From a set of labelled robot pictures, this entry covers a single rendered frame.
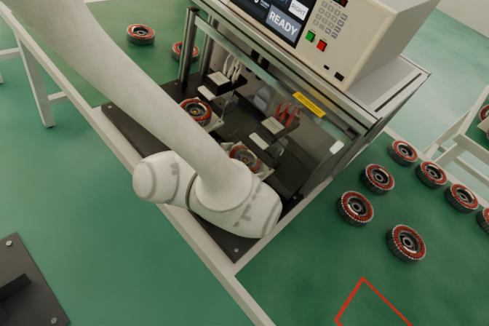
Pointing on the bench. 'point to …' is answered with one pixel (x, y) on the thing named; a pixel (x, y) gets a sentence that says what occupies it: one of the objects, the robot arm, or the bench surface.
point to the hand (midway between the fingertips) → (244, 161)
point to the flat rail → (235, 50)
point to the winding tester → (354, 16)
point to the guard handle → (255, 148)
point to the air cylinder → (224, 100)
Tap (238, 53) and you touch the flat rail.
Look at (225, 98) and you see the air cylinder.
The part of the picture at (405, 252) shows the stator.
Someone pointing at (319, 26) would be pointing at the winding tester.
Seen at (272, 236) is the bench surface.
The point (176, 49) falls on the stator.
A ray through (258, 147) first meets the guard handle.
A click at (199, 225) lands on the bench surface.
